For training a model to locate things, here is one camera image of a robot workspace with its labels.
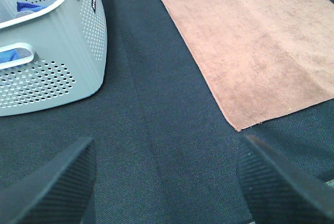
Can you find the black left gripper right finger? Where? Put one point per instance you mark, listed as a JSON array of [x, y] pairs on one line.
[[276, 191]]

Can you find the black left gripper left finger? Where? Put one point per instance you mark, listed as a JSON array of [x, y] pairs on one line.
[[62, 191]]

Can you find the brown towel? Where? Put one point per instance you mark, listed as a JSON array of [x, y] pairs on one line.
[[261, 59]]

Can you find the black table cloth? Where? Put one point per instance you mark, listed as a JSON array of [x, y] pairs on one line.
[[165, 153]]

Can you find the grey perforated laundry basket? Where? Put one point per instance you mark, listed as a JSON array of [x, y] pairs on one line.
[[62, 46]]

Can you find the blue towel in basket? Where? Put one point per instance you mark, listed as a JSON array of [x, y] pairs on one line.
[[13, 51]]

